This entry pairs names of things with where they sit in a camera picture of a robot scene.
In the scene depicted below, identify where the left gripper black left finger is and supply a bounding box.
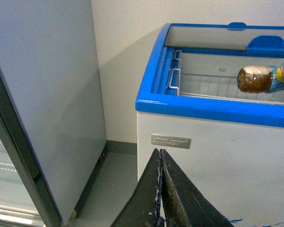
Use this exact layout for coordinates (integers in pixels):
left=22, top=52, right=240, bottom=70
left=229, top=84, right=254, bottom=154
left=111, top=149, right=165, bottom=227

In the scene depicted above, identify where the brown tea drink bottle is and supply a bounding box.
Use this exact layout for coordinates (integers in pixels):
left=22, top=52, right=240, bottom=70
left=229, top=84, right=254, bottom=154
left=237, top=66, right=284, bottom=94

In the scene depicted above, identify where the glass sliding freezer lid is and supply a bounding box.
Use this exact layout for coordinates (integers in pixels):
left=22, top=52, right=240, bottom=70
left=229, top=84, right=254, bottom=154
left=165, top=22, right=284, bottom=52

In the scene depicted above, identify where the white chest freezer blue rim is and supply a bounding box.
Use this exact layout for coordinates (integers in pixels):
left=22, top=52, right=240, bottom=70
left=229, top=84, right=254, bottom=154
left=135, top=23, right=284, bottom=227

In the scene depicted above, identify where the white wire freezer basket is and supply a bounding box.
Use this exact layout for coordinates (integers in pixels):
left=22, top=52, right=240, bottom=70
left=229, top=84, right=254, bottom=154
left=167, top=51, right=284, bottom=106

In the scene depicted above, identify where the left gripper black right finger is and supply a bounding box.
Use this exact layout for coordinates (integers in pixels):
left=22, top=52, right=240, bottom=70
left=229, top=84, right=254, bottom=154
left=160, top=149, right=233, bottom=227

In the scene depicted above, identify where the grey upright display fridge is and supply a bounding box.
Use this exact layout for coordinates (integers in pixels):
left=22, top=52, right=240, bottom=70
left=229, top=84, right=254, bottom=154
left=0, top=0, right=107, bottom=227

